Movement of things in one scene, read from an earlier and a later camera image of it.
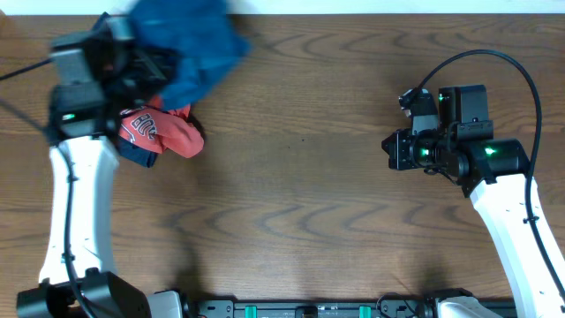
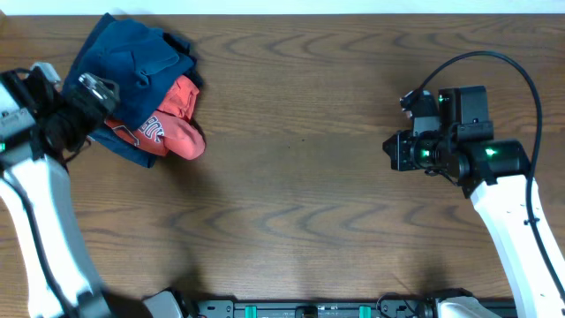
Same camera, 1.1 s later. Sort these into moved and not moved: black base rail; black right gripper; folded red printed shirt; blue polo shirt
Moved: blue polo shirt
Not moved: black right gripper; folded red printed shirt; black base rail
